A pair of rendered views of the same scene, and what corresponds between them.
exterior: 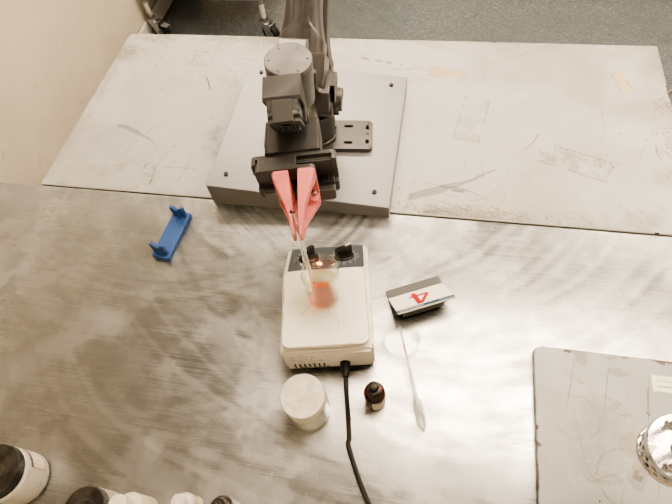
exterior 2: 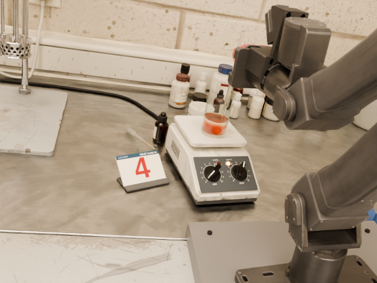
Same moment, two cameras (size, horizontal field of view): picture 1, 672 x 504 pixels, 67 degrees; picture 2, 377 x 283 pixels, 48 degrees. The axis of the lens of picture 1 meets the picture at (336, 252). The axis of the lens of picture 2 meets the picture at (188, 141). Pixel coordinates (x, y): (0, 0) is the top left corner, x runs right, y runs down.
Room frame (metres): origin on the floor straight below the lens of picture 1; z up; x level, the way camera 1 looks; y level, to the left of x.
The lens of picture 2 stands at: (0.96, -0.41, 1.35)
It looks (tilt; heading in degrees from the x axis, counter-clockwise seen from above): 27 degrees down; 148
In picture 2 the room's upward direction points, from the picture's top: 12 degrees clockwise
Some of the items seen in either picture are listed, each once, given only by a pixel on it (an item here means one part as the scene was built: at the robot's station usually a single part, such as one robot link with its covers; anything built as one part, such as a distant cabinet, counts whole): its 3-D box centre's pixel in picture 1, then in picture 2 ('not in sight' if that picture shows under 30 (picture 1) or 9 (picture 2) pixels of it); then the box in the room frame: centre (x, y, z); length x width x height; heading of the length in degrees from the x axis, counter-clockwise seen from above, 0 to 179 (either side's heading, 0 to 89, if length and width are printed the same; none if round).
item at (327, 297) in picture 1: (323, 281); (215, 116); (0.34, 0.02, 1.02); 0.06 x 0.05 x 0.08; 117
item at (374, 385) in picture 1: (374, 393); (161, 126); (0.20, -0.02, 0.93); 0.03 x 0.03 x 0.07
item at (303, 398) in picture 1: (306, 403); (198, 122); (0.20, 0.08, 0.94); 0.06 x 0.06 x 0.08
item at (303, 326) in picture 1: (324, 306); (209, 130); (0.32, 0.03, 0.98); 0.12 x 0.12 x 0.01; 83
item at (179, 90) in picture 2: not in sight; (179, 90); (0.02, 0.11, 0.94); 0.05 x 0.05 x 0.09
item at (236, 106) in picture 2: (186, 503); (235, 105); (0.10, 0.24, 0.93); 0.03 x 0.03 x 0.07
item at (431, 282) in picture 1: (419, 294); (142, 169); (0.34, -0.12, 0.92); 0.09 x 0.06 x 0.04; 97
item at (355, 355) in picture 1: (327, 303); (209, 155); (0.34, 0.03, 0.94); 0.22 x 0.13 x 0.08; 173
